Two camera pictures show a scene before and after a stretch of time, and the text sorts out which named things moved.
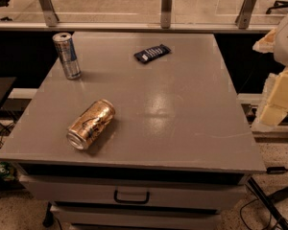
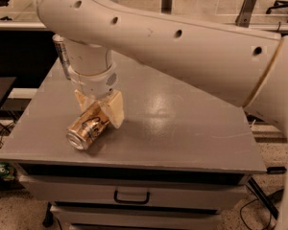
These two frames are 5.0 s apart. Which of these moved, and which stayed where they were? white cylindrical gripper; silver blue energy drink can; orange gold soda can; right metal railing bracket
Moved: white cylindrical gripper
Stayed: silver blue energy drink can; right metal railing bracket; orange gold soda can
